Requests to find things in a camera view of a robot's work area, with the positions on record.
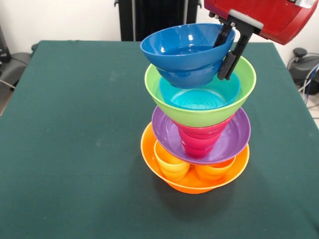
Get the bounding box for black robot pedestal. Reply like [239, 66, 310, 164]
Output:
[114, 0, 207, 42]

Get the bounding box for yellow cup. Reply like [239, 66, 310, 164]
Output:
[154, 141, 190, 181]

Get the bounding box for orange cup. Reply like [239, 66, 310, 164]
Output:
[194, 156, 236, 184]

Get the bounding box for light green bowl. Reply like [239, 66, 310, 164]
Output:
[144, 56, 257, 128]

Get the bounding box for dark green tablecloth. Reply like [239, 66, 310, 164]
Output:
[0, 39, 319, 239]

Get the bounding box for purple bowl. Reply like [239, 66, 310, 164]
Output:
[151, 106, 251, 165]

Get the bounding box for large orange bowl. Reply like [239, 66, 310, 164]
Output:
[140, 121, 250, 194]

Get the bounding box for black metal stand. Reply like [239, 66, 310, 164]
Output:
[0, 24, 12, 63]

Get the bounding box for red-pink bowl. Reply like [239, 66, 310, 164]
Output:
[171, 116, 235, 136]

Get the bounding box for light blue bowl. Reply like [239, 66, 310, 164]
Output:
[159, 72, 241, 111]

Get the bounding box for tangle of cables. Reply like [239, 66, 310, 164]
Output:
[298, 63, 319, 109]

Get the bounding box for red-pink cup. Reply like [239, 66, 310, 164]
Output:
[179, 129, 222, 159]

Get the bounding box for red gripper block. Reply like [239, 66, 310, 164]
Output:
[203, 0, 319, 81]

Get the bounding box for dark blue bowl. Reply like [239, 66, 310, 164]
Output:
[140, 23, 236, 89]

